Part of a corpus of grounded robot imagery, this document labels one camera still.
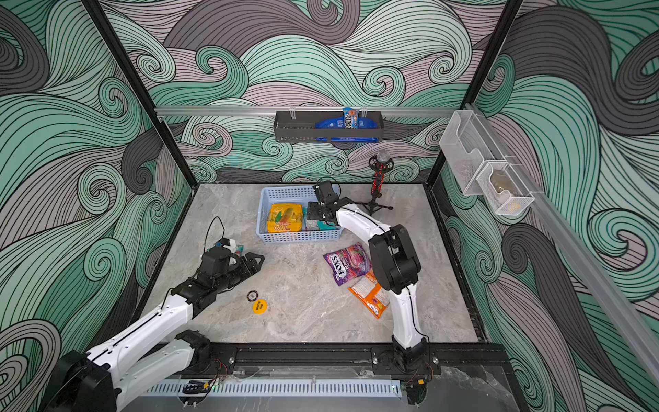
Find yellow candy bag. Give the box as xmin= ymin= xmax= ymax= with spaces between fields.
xmin=266 ymin=204 xmax=304 ymax=233

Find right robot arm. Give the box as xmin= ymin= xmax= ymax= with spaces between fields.
xmin=308 ymin=192 xmax=430 ymax=368

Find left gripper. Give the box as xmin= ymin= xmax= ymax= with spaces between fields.
xmin=213 ymin=251 xmax=264 ymax=295

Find light blue plastic basket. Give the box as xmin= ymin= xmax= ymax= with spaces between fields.
xmin=256 ymin=185 xmax=343 ymax=244

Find white slotted cable duct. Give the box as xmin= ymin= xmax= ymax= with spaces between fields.
xmin=141 ymin=378 xmax=403 ymax=398

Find aluminium rail back wall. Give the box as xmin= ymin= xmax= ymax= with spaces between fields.
xmin=154 ymin=105 xmax=458 ymax=118

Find teal candy bag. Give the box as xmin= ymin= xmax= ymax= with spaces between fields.
xmin=305 ymin=218 xmax=320 ymax=232

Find blue packet on shelf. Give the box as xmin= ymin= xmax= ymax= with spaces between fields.
xmin=315 ymin=108 xmax=378 ymax=142

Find black wall shelf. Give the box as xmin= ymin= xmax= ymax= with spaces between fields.
xmin=274 ymin=108 xmax=384 ymax=144

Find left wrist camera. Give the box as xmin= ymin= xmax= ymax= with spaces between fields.
xmin=216 ymin=238 xmax=244 ymax=256

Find yellow round sticker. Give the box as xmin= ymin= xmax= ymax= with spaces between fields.
xmin=252 ymin=299 xmax=269 ymax=315

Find small clear wall bin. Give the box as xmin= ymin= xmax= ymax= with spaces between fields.
xmin=476 ymin=162 xmax=534 ymax=217

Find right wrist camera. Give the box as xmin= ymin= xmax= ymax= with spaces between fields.
xmin=312 ymin=181 xmax=337 ymax=204

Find red black mini tripod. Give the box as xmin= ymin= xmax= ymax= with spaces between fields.
xmin=356 ymin=150 xmax=395 ymax=216

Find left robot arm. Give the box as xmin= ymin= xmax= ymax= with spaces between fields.
xmin=39 ymin=243 xmax=264 ymax=411

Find clear plastic wall bin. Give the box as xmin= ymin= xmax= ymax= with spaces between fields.
xmin=439 ymin=110 xmax=503 ymax=196

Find aluminium rail wall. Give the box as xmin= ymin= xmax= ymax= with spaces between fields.
xmin=465 ymin=102 xmax=659 ymax=382
xmin=154 ymin=105 xmax=458 ymax=118

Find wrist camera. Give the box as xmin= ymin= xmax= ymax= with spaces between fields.
xmin=312 ymin=181 xmax=337 ymax=204
xmin=216 ymin=238 xmax=244 ymax=256

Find purple Fox's berries bag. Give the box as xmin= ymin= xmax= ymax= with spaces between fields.
xmin=324 ymin=243 xmax=372 ymax=286

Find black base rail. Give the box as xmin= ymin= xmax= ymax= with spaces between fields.
xmin=209 ymin=343 xmax=508 ymax=375

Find aluminium rail right wall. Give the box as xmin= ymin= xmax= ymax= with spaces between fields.
xmin=465 ymin=102 xmax=659 ymax=382

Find orange candy bag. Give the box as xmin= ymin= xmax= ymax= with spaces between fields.
xmin=348 ymin=271 xmax=390 ymax=319

